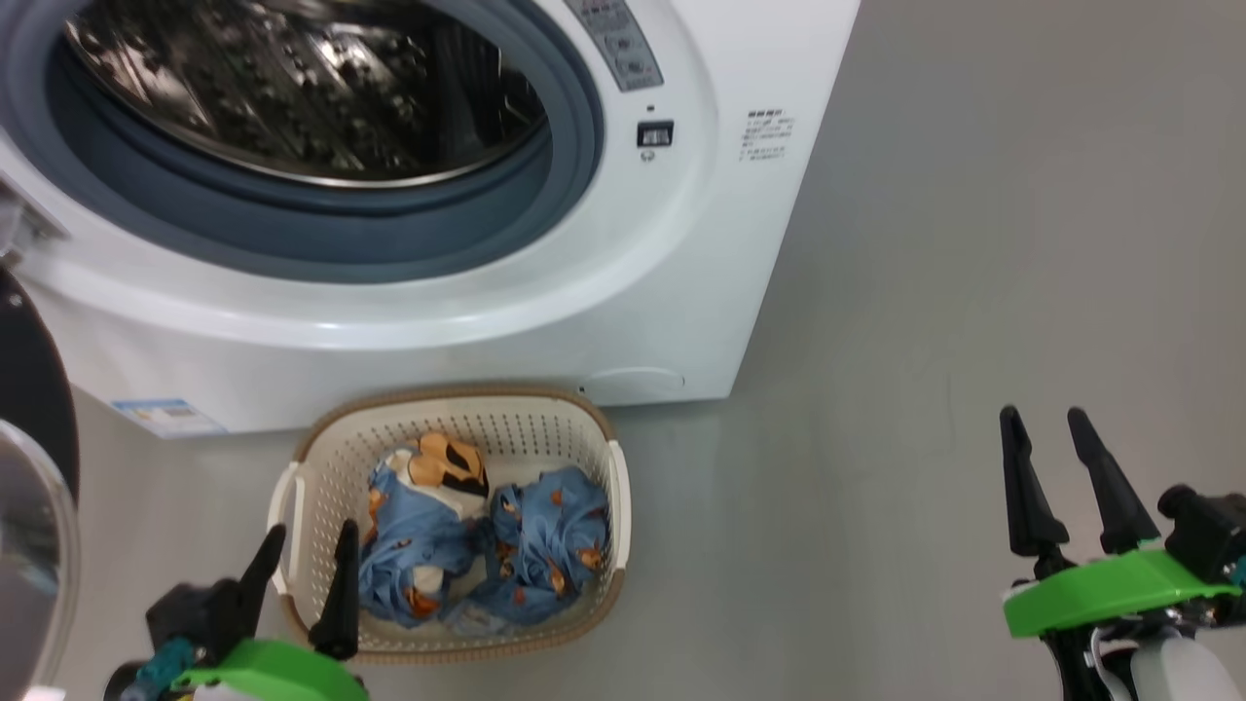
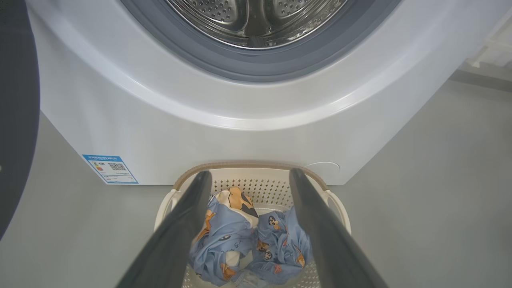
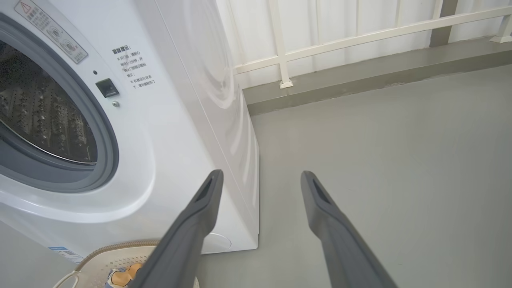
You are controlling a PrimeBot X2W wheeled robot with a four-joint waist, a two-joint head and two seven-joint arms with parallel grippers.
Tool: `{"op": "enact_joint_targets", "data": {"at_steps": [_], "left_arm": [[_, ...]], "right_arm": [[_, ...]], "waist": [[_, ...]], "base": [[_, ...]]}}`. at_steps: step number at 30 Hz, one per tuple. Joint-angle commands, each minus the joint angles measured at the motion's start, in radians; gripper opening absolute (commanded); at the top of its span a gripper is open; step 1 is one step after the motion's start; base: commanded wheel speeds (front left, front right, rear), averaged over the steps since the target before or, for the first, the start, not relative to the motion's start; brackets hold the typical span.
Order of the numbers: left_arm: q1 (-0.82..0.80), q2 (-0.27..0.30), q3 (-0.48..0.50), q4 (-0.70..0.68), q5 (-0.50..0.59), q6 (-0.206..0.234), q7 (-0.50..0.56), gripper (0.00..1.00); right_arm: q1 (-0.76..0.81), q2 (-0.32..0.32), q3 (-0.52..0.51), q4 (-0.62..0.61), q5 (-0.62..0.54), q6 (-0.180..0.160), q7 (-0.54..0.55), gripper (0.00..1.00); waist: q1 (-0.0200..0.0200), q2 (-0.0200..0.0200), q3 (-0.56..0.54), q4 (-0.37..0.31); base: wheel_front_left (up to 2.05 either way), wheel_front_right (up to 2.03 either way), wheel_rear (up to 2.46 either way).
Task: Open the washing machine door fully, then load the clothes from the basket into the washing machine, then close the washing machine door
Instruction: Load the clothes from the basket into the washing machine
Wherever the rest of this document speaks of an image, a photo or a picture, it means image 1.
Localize grey instruction label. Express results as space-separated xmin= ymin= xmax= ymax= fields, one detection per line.
xmin=565 ymin=0 xmax=665 ymax=92

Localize cream perforated laundry basket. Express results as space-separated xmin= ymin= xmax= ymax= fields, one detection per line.
xmin=268 ymin=385 xmax=632 ymax=666

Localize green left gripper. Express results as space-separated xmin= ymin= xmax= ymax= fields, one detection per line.
xmin=170 ymin=519 xmax=371 ymax=701

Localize white Hisense washing machine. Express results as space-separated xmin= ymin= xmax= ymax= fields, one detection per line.
xmin=0 ymin=0 xmax=862 ymax=439

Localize blue patterned clothes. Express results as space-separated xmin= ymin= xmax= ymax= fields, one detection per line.
xmin=358 ymin=431 xmax=493 ymax=624

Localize round dark glass washer door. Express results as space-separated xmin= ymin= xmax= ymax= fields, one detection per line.
xmin=0 ymin=268 xmax=81 ymax=701

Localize blue energy label sticker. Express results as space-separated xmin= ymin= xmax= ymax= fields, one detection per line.
xmin=110 ymin=397 xmax=227 ymax=439

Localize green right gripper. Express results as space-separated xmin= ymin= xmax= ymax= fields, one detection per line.
xmin=1000 ymin=405 xmax=1242 ymax=701

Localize stainless steel washing machine drum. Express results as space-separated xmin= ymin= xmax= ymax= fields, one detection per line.
xmin=63 ymin=0 xmax=548 ymax=188

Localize small printed text label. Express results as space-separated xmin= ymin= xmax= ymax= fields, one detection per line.
xmin=738 ymin=109 xmax=794 ymax=162

